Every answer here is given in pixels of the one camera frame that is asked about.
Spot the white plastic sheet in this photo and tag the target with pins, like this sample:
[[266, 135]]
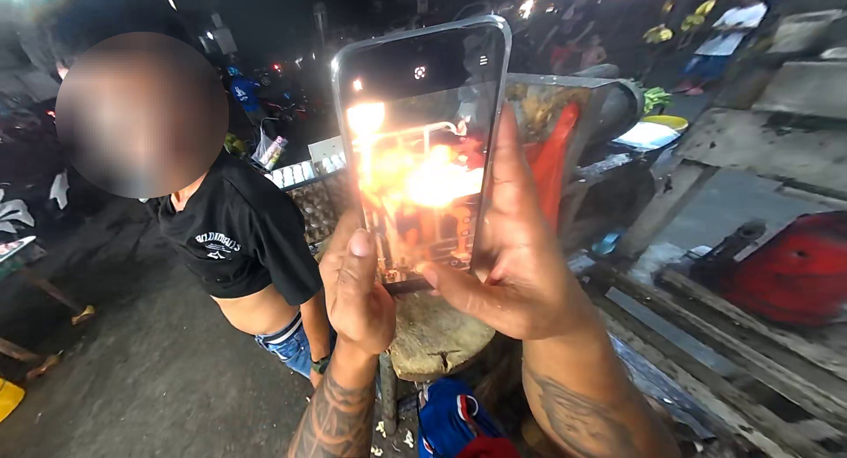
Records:
[[647, 135]]

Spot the person's right hand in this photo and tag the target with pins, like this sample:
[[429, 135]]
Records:
[[542, 286]]

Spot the clear plastic bag with goods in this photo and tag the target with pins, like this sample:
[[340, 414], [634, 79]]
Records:
[[268, 151]]

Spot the pile of eggs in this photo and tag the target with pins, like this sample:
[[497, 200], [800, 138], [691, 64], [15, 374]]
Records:
[[324, 210]]

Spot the yellow plastic container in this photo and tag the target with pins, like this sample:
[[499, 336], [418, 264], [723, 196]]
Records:
[[9, 398]]

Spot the red plastic bag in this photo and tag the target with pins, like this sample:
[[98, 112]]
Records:
[[550, 173]]

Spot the person's right thumb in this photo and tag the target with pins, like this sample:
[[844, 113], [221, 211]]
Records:
[[460, 289]]

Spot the person's left hand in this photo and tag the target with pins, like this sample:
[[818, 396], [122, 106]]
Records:
[[360, 312]]

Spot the person's right forearm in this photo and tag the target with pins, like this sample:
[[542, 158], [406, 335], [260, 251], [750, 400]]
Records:
[[589, 398]]

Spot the person's left forearm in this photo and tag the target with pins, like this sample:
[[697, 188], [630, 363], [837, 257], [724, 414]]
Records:
[[337, 411]]

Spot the person's left thumb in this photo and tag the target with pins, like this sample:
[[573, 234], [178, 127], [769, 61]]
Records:
[[358, 263]]

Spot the round wooden stool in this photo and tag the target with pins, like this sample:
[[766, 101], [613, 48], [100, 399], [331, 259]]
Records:
[[437, 339]]

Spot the weathered wooden bench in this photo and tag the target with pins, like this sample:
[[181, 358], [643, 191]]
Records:
[[734, 137]]

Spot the white rectangular box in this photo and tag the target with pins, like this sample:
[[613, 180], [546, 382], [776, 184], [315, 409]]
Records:
[[325, 149]]

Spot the red rounded container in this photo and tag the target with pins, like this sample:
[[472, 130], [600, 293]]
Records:
[[794, 266]]

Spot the smartphone with clear case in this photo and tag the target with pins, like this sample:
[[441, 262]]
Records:
[[423, 147]]

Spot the person's left fingers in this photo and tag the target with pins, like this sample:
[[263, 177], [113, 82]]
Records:
[[346, 239]]

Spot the table with wooden legs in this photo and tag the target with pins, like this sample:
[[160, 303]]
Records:
[[49, 291]]

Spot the green leafy vegetables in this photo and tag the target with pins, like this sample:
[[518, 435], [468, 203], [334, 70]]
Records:
[[655, 99]]

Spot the metal stall box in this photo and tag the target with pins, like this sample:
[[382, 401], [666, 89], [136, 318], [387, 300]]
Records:
[[589, 114]]

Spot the yellow round basin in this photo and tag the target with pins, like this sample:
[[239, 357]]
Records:
[[673, 122]]

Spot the person's right fingers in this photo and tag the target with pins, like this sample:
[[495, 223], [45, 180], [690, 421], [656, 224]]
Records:
[[511, 160]]

